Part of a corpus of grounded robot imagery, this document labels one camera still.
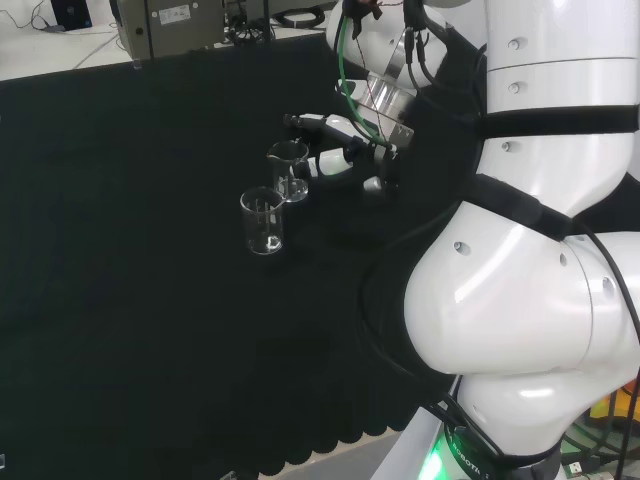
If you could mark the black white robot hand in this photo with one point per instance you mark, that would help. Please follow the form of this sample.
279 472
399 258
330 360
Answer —
332 162

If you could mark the grey metal cabinet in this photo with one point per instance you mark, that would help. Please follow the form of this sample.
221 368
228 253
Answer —
165 25

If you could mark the black bench cloth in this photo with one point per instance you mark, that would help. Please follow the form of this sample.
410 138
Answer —
150 300

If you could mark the clear glass beaker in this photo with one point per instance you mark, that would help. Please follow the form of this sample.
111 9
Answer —
289 172
262 225

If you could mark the black computer tower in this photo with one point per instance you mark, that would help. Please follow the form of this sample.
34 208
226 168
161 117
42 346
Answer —
70 10

